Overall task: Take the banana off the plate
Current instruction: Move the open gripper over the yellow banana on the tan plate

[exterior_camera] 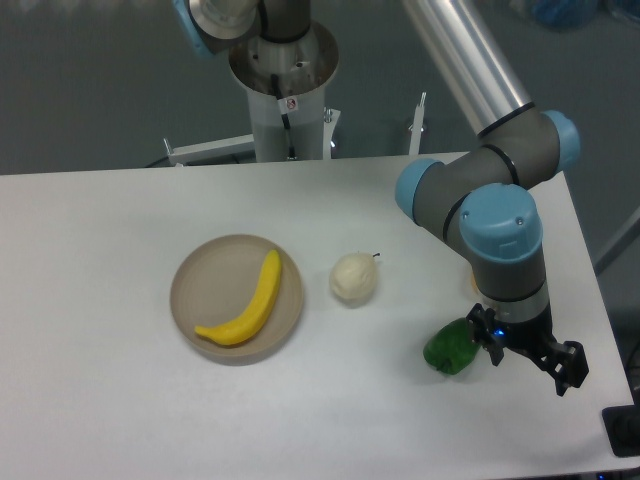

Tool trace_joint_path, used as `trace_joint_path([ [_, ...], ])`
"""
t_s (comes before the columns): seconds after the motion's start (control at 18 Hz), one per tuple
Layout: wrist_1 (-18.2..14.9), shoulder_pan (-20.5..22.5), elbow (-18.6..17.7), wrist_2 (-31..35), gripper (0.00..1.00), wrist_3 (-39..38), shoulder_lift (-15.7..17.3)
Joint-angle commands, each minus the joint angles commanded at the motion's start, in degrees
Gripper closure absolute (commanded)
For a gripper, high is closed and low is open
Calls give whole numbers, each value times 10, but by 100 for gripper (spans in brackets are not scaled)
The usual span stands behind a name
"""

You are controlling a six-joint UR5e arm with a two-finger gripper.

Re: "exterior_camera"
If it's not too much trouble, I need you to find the black cable on pedestal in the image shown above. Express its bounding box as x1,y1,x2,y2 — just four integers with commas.
270,73,298,161

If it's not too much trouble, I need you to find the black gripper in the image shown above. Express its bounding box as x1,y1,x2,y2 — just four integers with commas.
466,303,589,397

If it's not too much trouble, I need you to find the yellow banana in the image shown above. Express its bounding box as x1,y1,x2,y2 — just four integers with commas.
194,249,282,347

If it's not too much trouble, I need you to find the beige round plate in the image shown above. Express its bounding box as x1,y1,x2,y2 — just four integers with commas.
170,234,304,365

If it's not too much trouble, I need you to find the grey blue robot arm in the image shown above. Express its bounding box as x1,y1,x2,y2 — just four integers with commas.
174,1,589,395

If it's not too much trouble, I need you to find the black device at table edge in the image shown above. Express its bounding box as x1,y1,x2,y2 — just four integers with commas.
602,405,639,458

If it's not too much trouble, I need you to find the white metal frame bracket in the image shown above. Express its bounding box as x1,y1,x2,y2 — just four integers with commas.
147,92,427,168

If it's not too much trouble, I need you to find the white pear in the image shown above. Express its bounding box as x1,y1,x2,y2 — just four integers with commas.
329,252,380,307

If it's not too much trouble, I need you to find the green bell pepper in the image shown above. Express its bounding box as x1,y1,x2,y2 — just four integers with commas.
423,318,479,375

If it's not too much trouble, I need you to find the blue object in background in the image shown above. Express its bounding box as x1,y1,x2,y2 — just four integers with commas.
527,0,600,31

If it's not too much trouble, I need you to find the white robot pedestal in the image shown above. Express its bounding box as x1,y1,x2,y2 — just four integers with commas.
229,21,339,163

